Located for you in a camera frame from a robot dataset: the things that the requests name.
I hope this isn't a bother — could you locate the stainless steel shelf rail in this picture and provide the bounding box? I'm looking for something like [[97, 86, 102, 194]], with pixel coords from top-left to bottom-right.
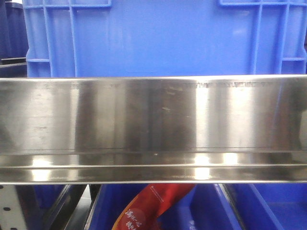
[[0, 74, 307, 184]]

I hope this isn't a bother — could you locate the blue bin lower centre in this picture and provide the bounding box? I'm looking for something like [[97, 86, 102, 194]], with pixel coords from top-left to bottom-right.
[[85, 184, 241, 230]]

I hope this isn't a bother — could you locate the red snack package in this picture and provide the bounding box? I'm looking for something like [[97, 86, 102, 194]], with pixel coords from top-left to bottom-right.
[[112, 183, 195, 230]]

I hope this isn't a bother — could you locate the perforated grey rack upright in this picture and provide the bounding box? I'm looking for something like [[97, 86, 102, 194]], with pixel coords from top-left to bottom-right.
[[0, 185, 27, 230]]

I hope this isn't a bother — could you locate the blue bin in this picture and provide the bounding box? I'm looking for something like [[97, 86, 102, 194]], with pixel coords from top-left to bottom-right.
[[85, 184, 241, 230], [34, 184, 65, 209], [227, 183, 307, 230]]

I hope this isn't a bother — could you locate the blue bin lower right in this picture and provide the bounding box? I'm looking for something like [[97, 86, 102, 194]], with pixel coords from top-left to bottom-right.
[[227, 183, 307, 230]]

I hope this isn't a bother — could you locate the blue bin lower left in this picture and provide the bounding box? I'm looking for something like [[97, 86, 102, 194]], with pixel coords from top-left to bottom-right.
[[34, 184, 65, 209]]

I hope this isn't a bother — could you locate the large blue crate on shelf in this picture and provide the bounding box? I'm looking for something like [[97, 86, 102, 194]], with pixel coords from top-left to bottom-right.
[[23, 0, 307, 77]]

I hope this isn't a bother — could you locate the dark blue crate upper left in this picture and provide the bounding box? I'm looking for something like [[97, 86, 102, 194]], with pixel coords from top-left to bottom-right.
[[0, 0, 28, 59]]

